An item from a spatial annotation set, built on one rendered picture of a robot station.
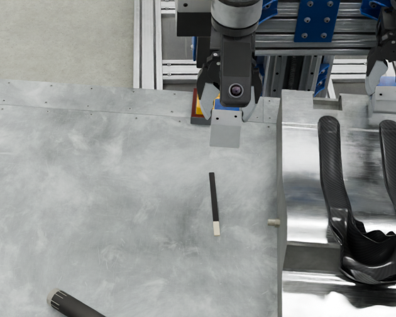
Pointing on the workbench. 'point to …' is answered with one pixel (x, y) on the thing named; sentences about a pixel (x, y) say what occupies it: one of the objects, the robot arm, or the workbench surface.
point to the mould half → (285, 199)
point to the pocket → (327, 103)
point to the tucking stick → (214, 204)
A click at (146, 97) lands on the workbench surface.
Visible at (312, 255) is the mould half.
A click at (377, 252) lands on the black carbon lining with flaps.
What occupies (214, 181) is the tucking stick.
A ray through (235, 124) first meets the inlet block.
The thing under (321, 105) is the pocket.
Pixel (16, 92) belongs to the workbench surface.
